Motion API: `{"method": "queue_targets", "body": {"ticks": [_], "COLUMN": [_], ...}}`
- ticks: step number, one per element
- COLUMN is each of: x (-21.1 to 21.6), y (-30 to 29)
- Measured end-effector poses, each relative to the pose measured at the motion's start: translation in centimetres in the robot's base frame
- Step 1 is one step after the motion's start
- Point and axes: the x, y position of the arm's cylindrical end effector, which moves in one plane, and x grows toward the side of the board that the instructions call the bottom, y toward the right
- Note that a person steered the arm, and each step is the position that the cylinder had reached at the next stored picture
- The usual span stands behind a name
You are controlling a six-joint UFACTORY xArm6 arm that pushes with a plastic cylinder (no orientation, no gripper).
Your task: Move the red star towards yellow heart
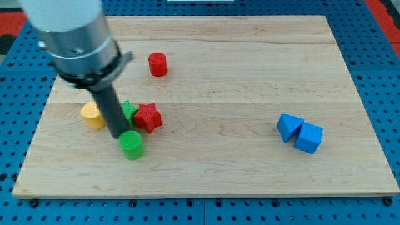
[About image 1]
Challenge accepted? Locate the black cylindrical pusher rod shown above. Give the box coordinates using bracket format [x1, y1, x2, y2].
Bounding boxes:
[91, 85, 131, 139]

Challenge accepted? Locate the red star block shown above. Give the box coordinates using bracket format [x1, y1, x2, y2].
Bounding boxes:
[134, 102, 163, 133]

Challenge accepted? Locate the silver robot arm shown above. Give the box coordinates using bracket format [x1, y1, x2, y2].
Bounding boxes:
[19, 0, 133, 138]

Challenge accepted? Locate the yellow heart block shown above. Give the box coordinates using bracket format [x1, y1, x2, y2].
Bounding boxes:
[80, 101, 106, 129]

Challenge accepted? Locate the green star block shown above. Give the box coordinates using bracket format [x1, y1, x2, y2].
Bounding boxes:
[121, 100, 138, 129]

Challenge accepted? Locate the green cylinder block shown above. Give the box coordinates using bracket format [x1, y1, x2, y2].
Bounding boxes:
[118, 130, 145, 160]

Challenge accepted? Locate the red cylinder block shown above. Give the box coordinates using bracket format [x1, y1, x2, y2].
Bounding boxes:
[147, 52, 168, 77]

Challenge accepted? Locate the wooden board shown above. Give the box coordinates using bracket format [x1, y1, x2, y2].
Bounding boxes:
[13, 16, 399, 199]

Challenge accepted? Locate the blue triangular prism block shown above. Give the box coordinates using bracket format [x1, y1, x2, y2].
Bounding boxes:
[277, 113, 305, 143]

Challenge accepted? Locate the blue cube block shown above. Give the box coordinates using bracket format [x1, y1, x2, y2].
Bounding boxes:
[294, 122, 324, 154]

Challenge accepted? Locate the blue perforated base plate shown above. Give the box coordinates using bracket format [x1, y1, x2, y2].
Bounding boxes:
[1, 0, 399, 224]

